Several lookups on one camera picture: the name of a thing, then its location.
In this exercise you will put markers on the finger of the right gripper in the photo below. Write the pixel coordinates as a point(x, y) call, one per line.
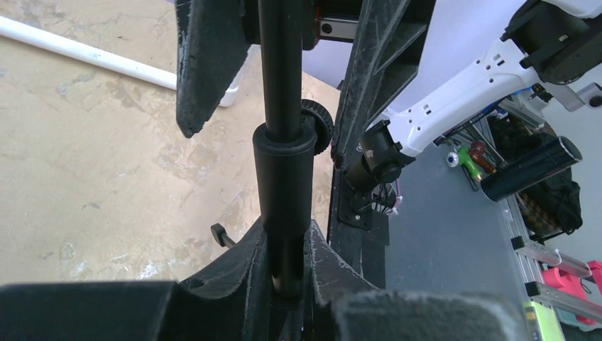
point(384, 59)
point(213, 38)

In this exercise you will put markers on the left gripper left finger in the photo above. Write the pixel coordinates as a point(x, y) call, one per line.
point(211, 306)

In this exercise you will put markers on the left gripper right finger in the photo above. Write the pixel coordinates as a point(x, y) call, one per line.
point(342, 305)

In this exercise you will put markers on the black tripod shockmount stand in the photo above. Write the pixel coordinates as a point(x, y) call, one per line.
point(284, 149)

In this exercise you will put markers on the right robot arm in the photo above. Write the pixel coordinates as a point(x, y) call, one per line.
point(545, 41)

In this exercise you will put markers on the green toy tool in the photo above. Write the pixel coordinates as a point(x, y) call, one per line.
point(472, 158)

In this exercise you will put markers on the lime green box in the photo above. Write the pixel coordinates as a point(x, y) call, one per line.
point(542, 323)

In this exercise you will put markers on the black cylinder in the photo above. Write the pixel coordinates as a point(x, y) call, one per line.
point(535, 166)

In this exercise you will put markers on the pink object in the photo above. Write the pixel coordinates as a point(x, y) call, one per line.
point(569, 283)

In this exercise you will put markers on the aluminium rail frame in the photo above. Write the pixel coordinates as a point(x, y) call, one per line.
point(534, 258)

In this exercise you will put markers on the white PVC pipe frame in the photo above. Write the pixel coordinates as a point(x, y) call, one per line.
point(39, 38)

